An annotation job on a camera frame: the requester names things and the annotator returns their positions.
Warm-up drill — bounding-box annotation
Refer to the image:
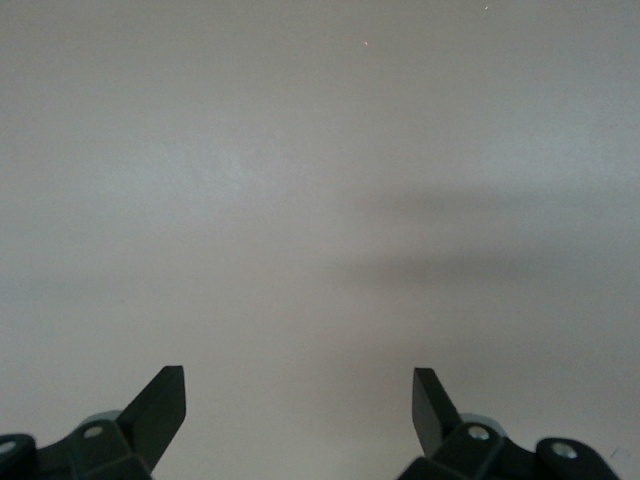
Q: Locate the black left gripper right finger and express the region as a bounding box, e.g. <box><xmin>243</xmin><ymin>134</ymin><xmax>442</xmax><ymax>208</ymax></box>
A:
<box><xmin>397</xmin><ymin>367</ymin><xmax>621</xmax><ymax>480</ymax></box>

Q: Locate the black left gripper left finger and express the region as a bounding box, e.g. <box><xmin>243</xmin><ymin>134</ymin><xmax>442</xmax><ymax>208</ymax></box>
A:
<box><xmin>0</xmin><ymin>365</ymin><xmax>187</xmax><ymax>480</ymax></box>

